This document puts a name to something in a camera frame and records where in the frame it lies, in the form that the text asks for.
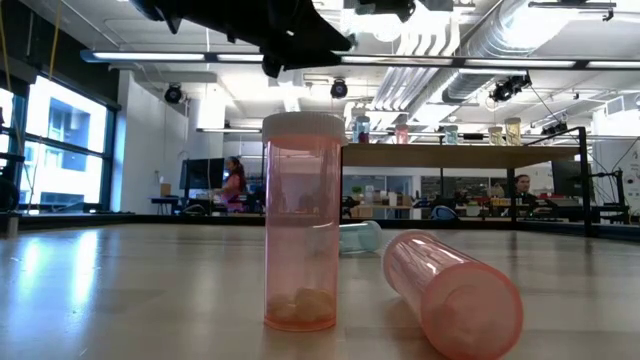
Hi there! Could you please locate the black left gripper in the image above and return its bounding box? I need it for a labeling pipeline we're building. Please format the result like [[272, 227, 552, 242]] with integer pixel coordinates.
[[194, 0, 354, 79]]

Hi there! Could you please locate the pink bottle with tan pills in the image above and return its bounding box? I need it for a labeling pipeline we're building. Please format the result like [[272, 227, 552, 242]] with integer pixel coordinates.
[[261, 111, 349, 333]]

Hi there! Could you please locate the pink bottle with round tablets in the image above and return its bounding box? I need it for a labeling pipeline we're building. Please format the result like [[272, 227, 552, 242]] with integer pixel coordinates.
[[382, 229, 524, 360]]

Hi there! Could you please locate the pale blue medicine bottle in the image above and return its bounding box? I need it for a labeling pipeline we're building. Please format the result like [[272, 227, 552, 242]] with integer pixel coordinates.
[[339, 220, 384, 255]]

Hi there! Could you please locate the hanging white light bar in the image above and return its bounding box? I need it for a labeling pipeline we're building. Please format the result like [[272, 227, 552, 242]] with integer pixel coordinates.
[[196, 126, 263, 134]]

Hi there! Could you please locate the person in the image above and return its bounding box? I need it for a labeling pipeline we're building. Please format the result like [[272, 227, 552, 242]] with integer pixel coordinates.
[[512, 173, 539, 211], [219, 155, 247, 214]]

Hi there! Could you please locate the long ceiling light strip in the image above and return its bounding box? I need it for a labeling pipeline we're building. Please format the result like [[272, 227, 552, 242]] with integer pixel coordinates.
[[79, 48, 640, 70]]

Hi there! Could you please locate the black computer monitor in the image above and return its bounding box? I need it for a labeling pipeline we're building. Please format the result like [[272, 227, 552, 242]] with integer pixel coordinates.
[[551, 158, 597, 200], [179, 158, 226, 191]]

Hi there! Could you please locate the blue round object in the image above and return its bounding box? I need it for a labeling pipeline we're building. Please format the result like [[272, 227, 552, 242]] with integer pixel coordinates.
[[430, 204, 459, 222]]

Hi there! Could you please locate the dark office desk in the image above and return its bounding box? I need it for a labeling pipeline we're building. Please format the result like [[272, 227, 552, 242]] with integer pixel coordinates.
[[149, 195, 236, 216]]

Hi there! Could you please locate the large office window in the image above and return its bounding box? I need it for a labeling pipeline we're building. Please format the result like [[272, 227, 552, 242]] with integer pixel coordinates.
[[0, 74, 119, 211]]

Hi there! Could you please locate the black metal stand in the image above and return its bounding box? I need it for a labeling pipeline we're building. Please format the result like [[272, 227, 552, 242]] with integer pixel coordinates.
[[592, 168, 631, 225]]

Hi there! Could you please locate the silver ceiling air duct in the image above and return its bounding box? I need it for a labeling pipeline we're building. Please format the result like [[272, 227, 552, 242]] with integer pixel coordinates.
[[442, 0, 581, 104]]

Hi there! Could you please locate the wooden shelf with black frame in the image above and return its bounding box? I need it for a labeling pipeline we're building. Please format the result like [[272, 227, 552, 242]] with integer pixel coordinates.
[[341, 126, 594, 239]]

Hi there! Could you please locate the yellow hanging cable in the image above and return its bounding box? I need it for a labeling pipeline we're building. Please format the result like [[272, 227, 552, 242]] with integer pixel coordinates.
[[47, 0, 64, 81], [0, 0, 12, 94]]

